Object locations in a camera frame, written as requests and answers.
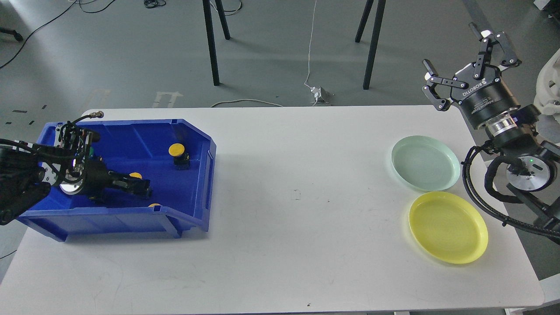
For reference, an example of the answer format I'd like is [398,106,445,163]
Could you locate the white power plug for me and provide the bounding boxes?
[310,86,333,106]

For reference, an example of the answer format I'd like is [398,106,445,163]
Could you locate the yellow push button back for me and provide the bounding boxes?
[168,143,190,170]

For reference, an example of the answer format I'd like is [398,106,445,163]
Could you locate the blue plastic bin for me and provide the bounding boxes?
[17,119,216,242]

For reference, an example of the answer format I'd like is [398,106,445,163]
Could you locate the black right stand legs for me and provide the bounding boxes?
[354,0,386,90]

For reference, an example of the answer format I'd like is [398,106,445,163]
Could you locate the black floor cable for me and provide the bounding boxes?
[0,0,119,70]

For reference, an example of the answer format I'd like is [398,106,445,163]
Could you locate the white office chair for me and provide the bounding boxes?
[533,50,560,145]

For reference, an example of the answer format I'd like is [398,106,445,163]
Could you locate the black stand legs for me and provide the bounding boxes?
[354,0,386,90]
[202,0,231,86]

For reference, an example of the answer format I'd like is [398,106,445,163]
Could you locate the white cable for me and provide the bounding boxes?
[211,0,318,108]

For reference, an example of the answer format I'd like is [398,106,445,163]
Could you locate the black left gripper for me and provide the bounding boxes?
[59,159,153,202]

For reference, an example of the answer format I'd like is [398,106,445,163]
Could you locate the black left stand legs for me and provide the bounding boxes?
[202,0,231,86]

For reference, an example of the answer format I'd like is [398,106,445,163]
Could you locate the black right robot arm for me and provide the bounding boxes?
[422,23,560,244]

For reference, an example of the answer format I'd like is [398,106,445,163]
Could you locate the yellow plate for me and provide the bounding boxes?
[408,191,489,265]

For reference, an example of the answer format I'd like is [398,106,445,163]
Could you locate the light green plate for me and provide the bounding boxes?
[388,135,461,192]

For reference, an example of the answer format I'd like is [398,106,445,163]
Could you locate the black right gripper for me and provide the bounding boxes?
[422,22,522,129]

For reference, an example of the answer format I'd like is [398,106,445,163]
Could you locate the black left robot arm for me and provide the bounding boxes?
[0,111,152,225]

